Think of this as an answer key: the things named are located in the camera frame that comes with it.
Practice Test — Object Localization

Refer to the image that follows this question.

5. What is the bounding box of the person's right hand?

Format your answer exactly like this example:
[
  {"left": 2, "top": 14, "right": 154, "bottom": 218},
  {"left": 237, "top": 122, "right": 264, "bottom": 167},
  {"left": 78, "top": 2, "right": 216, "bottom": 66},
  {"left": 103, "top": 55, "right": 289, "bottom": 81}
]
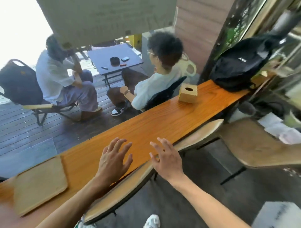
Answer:
[{"left": 150, "top": 137, "right": 185, "bottom": 182}]

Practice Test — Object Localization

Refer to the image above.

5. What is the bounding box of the person's left hand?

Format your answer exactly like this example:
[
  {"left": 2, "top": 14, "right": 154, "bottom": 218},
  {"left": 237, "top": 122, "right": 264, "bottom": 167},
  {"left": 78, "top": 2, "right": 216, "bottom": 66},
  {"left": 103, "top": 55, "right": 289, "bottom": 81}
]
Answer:
[{"left": 96, "top": 137, "right": 133, "bottom": 186}]

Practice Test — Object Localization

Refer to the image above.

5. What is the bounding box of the person's right forearm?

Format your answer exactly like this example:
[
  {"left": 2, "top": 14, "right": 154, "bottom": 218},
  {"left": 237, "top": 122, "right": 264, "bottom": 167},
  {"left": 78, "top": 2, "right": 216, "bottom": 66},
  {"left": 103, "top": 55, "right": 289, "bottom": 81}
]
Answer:
[{"left": 168, "top": 174, "right": 251, "bottom": 228}]

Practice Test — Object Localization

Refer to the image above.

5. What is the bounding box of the person's left forearm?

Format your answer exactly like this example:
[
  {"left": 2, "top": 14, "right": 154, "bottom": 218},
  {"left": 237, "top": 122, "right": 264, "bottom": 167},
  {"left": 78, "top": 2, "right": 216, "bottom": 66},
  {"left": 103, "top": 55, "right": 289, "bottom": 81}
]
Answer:
[{"left": 35, "top": 175, "right": 113, "bottom": 228}]

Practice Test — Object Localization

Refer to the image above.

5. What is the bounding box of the curved plywood chair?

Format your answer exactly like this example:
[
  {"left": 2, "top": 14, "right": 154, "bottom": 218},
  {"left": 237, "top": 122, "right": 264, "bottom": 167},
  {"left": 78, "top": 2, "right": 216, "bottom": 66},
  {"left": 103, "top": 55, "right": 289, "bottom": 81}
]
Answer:
[
  {"left": 218, "top": 118, "right": 301, "bottom": 186},
  {"left": 83, "top": 119, "right": 224, "bottom": 225}
]

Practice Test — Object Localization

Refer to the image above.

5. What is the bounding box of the black folding camp chair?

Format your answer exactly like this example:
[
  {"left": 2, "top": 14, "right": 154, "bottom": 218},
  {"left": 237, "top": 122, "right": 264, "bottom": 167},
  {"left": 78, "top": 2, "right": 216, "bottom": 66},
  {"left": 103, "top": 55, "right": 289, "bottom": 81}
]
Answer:
[
  {"left": 141, "top": 76, "right": 187, "bottom": 112},
  {"left": 0, "top": 59, "right": 79, "bottom": 126}
]

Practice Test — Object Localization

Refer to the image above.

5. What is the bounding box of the wooden tissue box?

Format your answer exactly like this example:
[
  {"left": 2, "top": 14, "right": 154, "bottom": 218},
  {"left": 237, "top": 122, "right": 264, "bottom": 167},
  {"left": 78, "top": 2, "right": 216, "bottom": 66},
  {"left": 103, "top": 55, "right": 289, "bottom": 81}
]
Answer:
[{"left": 178, "top": 83, "right": 198, "bottom": 104}]

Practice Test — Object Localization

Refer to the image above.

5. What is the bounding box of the person's white shoe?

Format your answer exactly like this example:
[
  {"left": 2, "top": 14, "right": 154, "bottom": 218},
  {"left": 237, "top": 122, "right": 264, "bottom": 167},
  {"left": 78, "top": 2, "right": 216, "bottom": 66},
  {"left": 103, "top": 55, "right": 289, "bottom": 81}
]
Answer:
[{"left": 143, "top": 214, "right": 161, "bottom": 228}]

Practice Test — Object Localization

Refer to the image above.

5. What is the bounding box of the wooden tray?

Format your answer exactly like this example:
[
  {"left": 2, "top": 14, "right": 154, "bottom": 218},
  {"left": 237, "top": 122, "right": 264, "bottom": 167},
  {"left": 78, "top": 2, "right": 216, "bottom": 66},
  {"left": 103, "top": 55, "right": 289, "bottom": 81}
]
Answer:
[{"left": 13, "top": 156, "right": 69, "bottom": 217}]

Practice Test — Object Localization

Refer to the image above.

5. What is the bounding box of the cream plastic chair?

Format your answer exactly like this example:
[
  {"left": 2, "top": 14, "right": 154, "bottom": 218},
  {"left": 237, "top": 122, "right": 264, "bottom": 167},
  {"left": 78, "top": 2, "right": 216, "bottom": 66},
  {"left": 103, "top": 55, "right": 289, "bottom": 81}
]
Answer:
[{"left": 181, "top": 53, "right": 197, "bottom": 77}]

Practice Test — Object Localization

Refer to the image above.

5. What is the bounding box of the grey folding table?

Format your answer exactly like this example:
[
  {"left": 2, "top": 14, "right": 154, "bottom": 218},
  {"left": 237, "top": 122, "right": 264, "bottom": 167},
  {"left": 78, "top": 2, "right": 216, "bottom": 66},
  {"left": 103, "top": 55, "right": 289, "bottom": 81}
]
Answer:
[{"left": 87, "top": 43, "right": 144, "bottom": 89}]

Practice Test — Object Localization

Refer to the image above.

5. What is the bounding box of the pile of white papers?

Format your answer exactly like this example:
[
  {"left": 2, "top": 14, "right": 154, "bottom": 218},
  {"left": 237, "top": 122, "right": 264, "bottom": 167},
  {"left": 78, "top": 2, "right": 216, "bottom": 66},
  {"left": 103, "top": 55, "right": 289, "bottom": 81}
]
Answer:
[{"left": 257, "top": 112, "right": 301, "bottom": 145}]

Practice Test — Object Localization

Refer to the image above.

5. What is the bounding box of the black backpack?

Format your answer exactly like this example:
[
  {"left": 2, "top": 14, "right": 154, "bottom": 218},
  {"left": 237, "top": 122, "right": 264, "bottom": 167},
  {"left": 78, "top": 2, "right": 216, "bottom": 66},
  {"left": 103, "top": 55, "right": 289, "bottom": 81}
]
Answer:
[{"left": 210, "top": 35, "right": 286, "bottom": 92}]

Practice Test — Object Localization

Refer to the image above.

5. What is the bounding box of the white box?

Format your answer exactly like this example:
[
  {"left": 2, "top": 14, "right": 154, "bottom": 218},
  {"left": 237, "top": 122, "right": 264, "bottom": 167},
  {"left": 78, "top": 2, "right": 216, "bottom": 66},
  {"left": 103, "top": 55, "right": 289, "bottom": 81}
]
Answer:
[{"left": 251, "top": 202, "right": 301, "bottom": 228}]

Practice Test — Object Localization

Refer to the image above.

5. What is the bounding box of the beige roller blind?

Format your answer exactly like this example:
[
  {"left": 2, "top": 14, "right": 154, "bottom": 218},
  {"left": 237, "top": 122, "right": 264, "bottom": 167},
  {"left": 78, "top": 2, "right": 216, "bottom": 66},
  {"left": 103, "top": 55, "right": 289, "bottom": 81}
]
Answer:
[{"left": 36, "top": 0, "right": 177, "bottom": 48}]

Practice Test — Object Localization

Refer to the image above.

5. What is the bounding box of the yellow post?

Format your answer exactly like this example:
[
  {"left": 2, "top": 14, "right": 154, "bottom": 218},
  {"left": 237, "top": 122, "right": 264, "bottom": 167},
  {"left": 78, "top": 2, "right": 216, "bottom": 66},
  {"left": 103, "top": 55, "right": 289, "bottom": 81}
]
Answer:
[{"left": 128, "top": 34, "right": 143, "bottom": 48}]

